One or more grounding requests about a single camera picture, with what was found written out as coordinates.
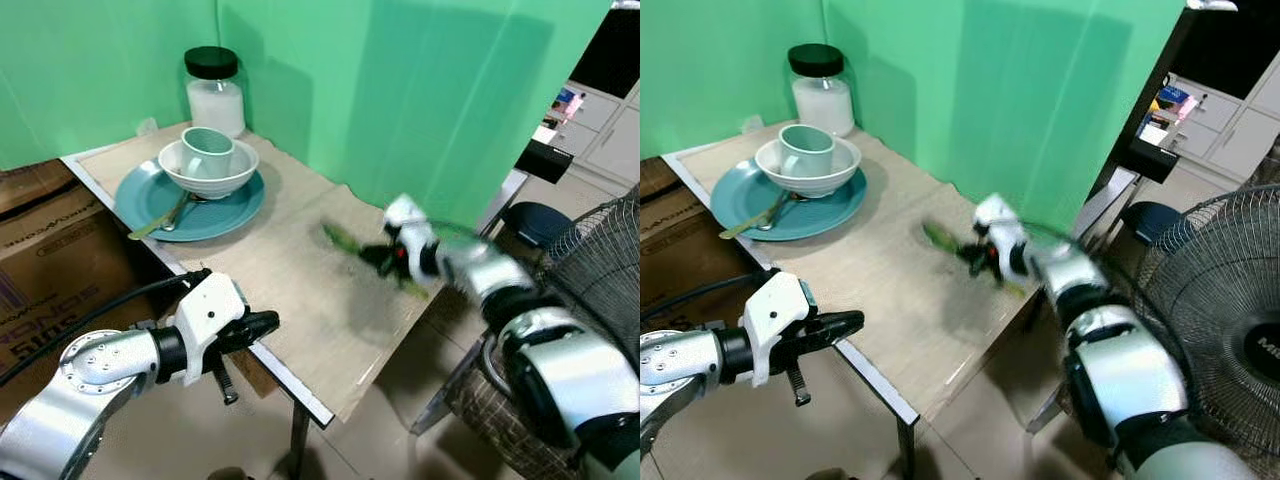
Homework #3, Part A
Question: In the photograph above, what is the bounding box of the green utensil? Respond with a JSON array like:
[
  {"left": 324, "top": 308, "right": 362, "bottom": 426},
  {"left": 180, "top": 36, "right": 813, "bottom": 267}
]
[
  {"left": 921, "top": 221, "right": 1033, "bottom": 298},
  {"left": 321, "top": 221, "right": 433, "bottom": 300}
]

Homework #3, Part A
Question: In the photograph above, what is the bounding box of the glass jar with black lid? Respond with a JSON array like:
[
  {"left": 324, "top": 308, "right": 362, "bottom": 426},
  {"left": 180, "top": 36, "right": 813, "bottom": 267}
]
[
  {"left": 183, "top": 46, "right": 248, "bottom": 139},
  {"left": 787, "top": 43, "right": 857, "bottom": 138}
]

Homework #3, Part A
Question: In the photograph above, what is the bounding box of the black screen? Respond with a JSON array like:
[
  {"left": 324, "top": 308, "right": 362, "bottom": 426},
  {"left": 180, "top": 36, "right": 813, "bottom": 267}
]
[
  {"left": 570, "top": 6, "right": 641, "bottom": 100},
  {"left": 1165, "top": 4, "right": 1280, "bottom": 102}
]

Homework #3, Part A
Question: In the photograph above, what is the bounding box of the teal plate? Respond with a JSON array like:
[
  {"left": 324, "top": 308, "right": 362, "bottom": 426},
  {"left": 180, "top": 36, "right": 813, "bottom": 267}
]
[
  {"left": 710, "top": 158, "right": 869, "bottom": 242},
  {"left": 113, "top": 160, "right": 267, "bottom": 243}
]

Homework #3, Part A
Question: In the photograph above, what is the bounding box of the black box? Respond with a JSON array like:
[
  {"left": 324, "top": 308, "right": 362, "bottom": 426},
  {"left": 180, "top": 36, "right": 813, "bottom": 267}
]
[
  {"left": 1127, "top": 134, "right": 1182, "bottom": 185},
  {"left": 514, "top": 139, "right": 575, "bottom": 184}
]

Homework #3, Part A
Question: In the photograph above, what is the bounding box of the green handled spoon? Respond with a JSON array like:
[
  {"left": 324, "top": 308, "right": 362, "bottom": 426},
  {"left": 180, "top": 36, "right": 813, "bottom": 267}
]
[
  {"left": 720, "top": 192, "right": 798, "bottom": 240},
  {"left": 128, "top": 193, "right": 197, "bottom": 241}
]

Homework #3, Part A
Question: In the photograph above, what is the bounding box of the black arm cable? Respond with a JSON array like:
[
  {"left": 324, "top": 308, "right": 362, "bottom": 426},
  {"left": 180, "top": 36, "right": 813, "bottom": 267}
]
[
  {"left": 640, "top": 271, "right": 779, "bottom": 323},
  {"left": 0, "top": 268, "right": 213, "bottom": 389}
]

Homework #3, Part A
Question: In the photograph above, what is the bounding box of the white bowl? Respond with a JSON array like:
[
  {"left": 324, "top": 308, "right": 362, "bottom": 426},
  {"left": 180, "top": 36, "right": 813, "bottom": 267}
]
[
  {"left": 158, "top": 138, "right": 260, "bottom": 200},
  {"left": 755, "top": 135, "right": 862, "bottom": 199}
]

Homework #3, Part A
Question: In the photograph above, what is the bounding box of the green backdrop cloth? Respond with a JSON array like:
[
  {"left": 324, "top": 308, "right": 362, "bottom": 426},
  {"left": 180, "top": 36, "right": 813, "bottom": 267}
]
[
  {"left": 0, "top": 0, "right": 613, "bottom": 229},
  {"left": 640, "top": 0, "right": 1188, "bottom": 233}
]

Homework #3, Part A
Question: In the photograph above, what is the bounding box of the black clamp screw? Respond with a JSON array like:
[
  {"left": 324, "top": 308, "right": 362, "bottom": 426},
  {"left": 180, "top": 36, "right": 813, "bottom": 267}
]
[
  {"left": 211, "top": 358, "right": 242, "bottom": 407},
  {"left": 783, "top": 362, "right": 812, "bottom": 408}
]

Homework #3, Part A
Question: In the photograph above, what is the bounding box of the checked fabric chair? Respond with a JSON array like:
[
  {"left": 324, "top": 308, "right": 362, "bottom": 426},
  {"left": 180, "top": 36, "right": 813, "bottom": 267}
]
[{"left": 414, "top": 335, "right": 573, "bottom": 480}]

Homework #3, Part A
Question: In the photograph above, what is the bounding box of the dark blue stool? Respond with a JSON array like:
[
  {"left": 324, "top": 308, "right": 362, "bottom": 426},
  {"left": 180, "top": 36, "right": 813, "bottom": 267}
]
[
  {"left": 502, "top": 201, "right": 574, "bottom": 252},
  {"left": 1119, "top": 200, "right": 1187, "bottom": 247}
]

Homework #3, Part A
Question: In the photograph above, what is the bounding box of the pale green mug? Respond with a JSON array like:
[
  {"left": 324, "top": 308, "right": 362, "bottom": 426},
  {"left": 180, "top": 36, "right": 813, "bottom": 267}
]
[
  {"left": 179, "top": 126, "right": 237, "bottom": 182},
  {"left": 778, "top": 123, "right": 837, "bottom": 180}
]

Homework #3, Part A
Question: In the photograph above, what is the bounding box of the beige table with metal frame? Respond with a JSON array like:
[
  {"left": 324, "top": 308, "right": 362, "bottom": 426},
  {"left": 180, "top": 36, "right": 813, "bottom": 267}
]
[
  {"left": 60, "top": 122, "right": 531, "bottom": 480},
  {"left": 660, "top": 120, "right": 1141, "bottom": 480}
]

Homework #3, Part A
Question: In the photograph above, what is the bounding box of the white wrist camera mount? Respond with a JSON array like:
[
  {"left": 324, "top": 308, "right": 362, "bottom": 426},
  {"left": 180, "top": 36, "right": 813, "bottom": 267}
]
[
  {"left": 383, "top": 193, "right": 442, "bottom": 253},
  {"left": 174, "top": 271, "right": 250, "bottom": 387},
  {"left": 972, "top": 192, "right": 1033, "bottom": 253},
  {"left": 741, "top": 269, "right": 817, "bottom": 389}
]

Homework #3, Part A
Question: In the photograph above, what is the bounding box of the black standing fan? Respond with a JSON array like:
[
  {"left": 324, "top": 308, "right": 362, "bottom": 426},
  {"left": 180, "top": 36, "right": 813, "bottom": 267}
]
[
  {"left": 1134, "top": 183, "right": 1280, "bottom": 463},
  {"left": 540, "top": 188, "right": 641, "bottom": 336}
]

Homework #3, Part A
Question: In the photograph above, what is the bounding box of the brown cardboard box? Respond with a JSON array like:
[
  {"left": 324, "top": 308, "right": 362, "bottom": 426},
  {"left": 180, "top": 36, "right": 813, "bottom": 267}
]
[
  {"left": 0, "top": 158, "right": 196, "bottom": 423},
  {"left": 640, "top": 157, "right": 773, "bottom": 333}
]

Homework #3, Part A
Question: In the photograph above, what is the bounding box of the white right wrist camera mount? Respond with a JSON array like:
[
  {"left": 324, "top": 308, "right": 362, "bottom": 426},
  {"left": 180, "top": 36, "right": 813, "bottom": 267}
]
[
  {"left": 972, "top": 192, "right": 1033, "bottom": 253},
  {"left": 383, "top": 193, "right": 442, "bottom": 253}
]

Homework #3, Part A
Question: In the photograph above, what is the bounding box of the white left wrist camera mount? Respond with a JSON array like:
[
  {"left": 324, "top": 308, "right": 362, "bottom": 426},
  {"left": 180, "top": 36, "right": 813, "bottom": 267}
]
[
  {"left": 174, "top": 271, "right": 250, "bottom": 387},
  {"left": 741, "top": 269, "right": 817, "bottom": 389}
]

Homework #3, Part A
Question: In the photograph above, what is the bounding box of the white drawer cabinet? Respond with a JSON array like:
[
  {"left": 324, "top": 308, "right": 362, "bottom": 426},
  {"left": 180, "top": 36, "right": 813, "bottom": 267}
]
[
  {"left": 1140, "top": 72, "right": 1280, "bottom": 183},
  {"left": 538, "top": 78, "right": 641, "bottom": 187}
]

